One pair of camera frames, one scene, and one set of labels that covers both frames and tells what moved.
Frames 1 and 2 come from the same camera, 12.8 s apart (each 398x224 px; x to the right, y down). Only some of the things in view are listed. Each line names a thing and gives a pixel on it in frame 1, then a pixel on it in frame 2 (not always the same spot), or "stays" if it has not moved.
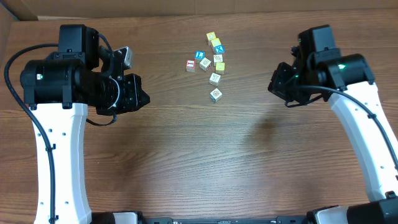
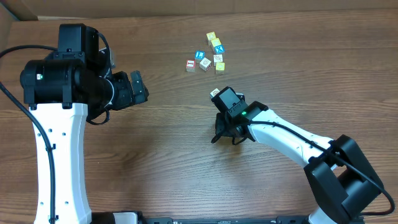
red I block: x=190 y=65 stays
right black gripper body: x=286 y=84 to x=224 y=126
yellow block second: x=216 y=42 stays
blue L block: x=199 y=55 stays
